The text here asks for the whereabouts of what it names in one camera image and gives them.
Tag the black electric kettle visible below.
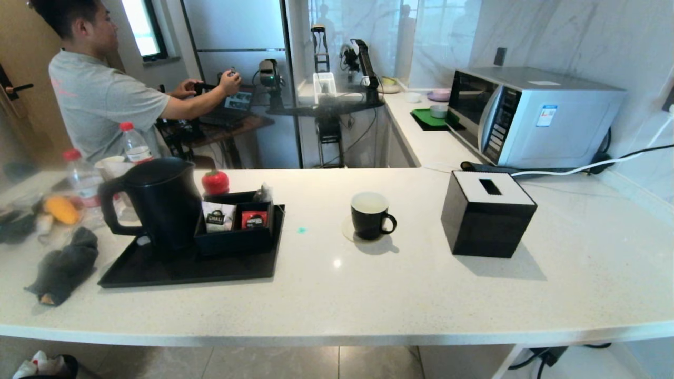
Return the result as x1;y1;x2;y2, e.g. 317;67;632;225
98;157;204;254

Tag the red package with white label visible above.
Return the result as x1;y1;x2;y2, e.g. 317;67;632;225
241;210;269;230

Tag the black sachet organizer box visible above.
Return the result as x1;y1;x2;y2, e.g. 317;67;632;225
194;191;276;257

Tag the white Chali tea packet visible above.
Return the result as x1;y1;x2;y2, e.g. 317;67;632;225
202;201;236;233

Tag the clear round coaster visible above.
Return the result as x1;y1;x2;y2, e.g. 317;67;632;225
342;215;388;244

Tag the black ceramic mug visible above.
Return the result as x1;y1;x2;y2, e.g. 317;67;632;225
351;192;398;241

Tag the black round stand table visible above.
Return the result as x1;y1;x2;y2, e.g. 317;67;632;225
266;97;386;169

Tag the white plastic holder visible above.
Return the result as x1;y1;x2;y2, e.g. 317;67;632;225
313;72;338;105

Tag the brown wooden desk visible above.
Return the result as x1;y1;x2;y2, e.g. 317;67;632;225
158;113;275;169

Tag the green cutting board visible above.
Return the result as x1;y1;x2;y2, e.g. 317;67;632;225
410;108;467;132

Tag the red toy tomato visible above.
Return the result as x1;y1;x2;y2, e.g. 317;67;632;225
202;169;230;196

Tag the black laptop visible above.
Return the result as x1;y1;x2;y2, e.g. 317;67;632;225
200;89;256;127

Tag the black tissue box white lid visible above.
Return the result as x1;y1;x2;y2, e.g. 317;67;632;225
441;170;538;258

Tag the black teleoperation controller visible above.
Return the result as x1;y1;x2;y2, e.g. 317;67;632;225
156;80;222;158

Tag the black rectangular serving tray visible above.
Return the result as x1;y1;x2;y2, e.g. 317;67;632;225
97;204;286;288

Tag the silver refrigerator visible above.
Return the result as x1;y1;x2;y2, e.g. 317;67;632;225
182;0;303;169

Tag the clear water bottle red cap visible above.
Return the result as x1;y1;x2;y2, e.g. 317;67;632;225
119;122;154;163
63;149;106;211

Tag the silver microwave oven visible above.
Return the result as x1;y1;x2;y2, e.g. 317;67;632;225
445;67;627;169

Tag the person in grey t-shirt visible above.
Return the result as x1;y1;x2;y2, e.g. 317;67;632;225
29;0;244;164

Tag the yellow toy corn cob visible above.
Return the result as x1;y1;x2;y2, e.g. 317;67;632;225
43;195;82;226

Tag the dark grey cloth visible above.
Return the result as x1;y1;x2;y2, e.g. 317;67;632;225
25;227;100;307

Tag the dark green packet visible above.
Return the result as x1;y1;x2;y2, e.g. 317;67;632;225
0;208;37;245

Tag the black trash bin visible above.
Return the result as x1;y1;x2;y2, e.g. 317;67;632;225
11;350;80;379

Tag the black camera on stand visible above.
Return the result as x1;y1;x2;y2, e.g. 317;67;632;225
258;59;285;111

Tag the black ladder-shaped frame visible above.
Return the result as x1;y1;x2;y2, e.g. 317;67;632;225
311;24;331;73

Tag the white power cable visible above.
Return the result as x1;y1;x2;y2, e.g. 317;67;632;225
511;113;674;177

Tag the window with dark frame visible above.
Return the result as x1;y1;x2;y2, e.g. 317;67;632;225
120;0;169;63

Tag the black looped power cable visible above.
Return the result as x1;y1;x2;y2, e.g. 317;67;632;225
508;343;614;379

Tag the black microwave power cable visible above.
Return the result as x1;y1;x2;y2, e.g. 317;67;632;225
595;126;674;165

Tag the black door handle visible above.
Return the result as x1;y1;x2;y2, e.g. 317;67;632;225
0;63;35;101

